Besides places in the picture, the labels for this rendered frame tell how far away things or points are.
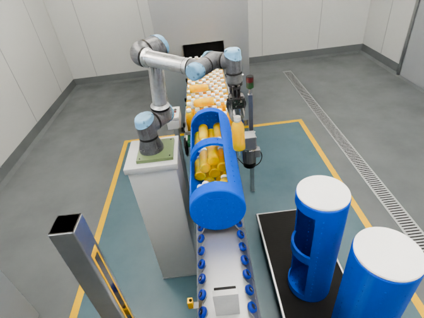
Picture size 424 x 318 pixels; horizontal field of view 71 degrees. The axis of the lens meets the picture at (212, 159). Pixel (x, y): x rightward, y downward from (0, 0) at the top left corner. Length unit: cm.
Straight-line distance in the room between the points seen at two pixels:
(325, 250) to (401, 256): 47
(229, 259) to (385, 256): 68
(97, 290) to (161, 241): 140
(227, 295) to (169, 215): 94
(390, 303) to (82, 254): 125
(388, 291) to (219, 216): 78
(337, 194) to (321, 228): 20
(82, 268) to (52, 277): 224
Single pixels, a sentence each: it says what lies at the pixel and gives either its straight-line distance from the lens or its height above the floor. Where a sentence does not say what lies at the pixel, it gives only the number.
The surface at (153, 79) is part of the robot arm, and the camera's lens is 174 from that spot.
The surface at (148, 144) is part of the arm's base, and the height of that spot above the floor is 124.
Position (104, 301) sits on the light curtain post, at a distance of 95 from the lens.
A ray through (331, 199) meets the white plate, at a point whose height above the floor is 104.
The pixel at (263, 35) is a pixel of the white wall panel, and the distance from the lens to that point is 651.
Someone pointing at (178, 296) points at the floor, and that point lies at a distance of 254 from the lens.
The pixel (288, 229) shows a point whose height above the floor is 15.
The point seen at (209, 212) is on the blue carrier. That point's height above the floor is 109.
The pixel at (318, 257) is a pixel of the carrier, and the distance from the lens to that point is 190.
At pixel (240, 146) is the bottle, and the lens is 160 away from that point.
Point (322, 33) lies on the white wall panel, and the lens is 687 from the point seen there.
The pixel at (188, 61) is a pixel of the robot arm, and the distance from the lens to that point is 137.
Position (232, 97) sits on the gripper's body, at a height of 157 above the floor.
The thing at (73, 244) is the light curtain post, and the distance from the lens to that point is 76.
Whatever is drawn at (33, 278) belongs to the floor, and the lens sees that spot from 316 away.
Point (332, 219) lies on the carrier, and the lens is 167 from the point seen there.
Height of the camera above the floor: 218
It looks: 36 degrees down
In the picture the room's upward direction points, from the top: 7 degrees counter-clockwise
